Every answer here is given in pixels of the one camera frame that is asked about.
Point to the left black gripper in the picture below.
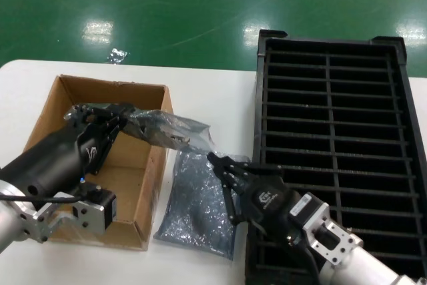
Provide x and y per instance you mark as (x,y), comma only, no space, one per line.
(56,158)

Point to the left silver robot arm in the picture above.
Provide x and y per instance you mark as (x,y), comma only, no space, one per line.
(10,221)

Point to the crinkled clear antistatic bag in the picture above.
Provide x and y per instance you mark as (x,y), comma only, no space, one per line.
(187,131)

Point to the left silver wrist bracket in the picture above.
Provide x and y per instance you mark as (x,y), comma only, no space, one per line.
(90,215)

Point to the small shiny foil scrap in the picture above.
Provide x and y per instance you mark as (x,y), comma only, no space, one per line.
(117,55)

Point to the black slotted plastic container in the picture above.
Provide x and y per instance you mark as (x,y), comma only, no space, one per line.
(333,115)

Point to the brown cardboard box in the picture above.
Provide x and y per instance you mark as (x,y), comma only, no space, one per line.
(133,181)

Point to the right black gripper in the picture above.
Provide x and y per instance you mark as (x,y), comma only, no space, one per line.
(267,201)

